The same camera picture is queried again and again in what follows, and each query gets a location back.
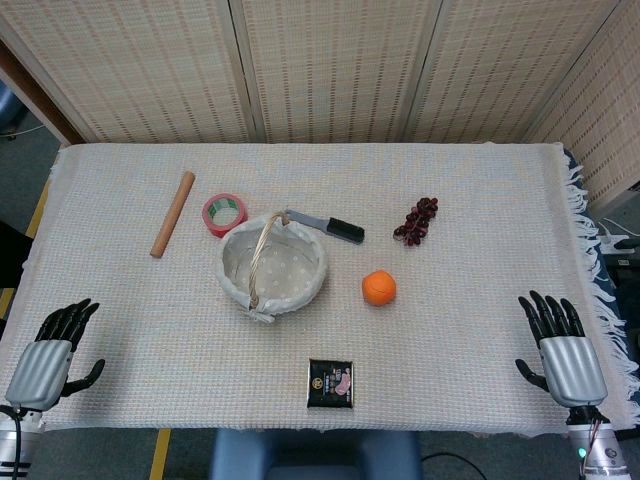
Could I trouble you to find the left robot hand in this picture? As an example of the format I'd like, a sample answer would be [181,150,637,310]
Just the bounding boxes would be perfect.
[3,298,107,412]

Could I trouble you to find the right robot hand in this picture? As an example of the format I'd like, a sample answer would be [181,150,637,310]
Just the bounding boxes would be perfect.
[515,290,609,408]

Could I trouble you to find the orange fruit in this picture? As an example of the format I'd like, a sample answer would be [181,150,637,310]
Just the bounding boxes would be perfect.
[361,269,398,306]

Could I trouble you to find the white lined wicker basket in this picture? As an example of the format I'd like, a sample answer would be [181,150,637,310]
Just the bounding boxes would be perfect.
[216,210,329,325]

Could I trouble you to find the white woven tablecloth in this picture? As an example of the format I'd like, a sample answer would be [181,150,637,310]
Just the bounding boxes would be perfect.
[0,141,640,436]

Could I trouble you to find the white power strip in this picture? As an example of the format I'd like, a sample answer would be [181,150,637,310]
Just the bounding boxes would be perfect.
[597,217,640,256]

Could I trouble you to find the wooden rolling pin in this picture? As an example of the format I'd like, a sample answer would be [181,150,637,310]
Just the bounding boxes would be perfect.
[150,170,196,259]

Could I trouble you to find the dark red grape bunch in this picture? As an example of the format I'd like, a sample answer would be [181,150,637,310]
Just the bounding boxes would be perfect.
[393,196,440,248]

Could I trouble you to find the black snack packet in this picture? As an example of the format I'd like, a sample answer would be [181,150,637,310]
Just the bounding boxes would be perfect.
[306,358,356,410]

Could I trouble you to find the red tape roll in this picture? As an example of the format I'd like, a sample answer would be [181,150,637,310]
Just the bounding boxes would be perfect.
[201,192,249,240]

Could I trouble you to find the beige folding screen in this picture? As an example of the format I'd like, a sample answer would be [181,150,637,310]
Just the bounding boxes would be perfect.
[0,0,640,211]

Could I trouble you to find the grey knife with black handle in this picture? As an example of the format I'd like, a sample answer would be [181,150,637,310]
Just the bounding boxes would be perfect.
[284,208,366,247]

